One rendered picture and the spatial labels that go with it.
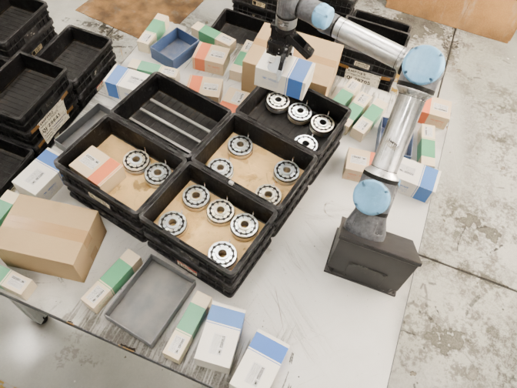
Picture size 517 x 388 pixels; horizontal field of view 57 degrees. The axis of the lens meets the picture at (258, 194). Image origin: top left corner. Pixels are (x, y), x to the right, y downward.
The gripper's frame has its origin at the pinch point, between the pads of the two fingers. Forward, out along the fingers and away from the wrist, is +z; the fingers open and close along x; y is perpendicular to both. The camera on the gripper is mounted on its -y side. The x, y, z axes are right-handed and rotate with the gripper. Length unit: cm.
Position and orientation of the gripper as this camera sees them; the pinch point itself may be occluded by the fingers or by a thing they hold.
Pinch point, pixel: (285, 70)
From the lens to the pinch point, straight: 187.1
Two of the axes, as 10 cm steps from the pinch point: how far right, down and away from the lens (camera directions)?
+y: -9.3, -3.4, 1.5
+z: -0.6, 5.4, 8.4
